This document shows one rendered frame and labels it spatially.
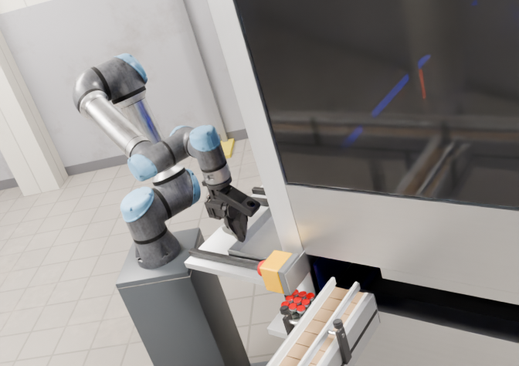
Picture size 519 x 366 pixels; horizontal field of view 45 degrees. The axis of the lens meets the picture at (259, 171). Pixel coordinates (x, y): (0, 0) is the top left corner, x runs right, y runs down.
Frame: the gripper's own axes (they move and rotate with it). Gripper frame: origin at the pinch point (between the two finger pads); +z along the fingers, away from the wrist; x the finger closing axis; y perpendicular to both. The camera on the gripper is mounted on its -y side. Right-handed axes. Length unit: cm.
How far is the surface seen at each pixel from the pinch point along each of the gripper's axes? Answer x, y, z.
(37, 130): -124, 295, 45
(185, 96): -190, 205, 49
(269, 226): -10.7, -0.9, 3.4
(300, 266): 15.5, -31.0, -8.7
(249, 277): 11.0, -8.2, 3.8
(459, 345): 13, -66, 8
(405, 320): 13, -54, 5
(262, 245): -2.2, -4.2, 3.4
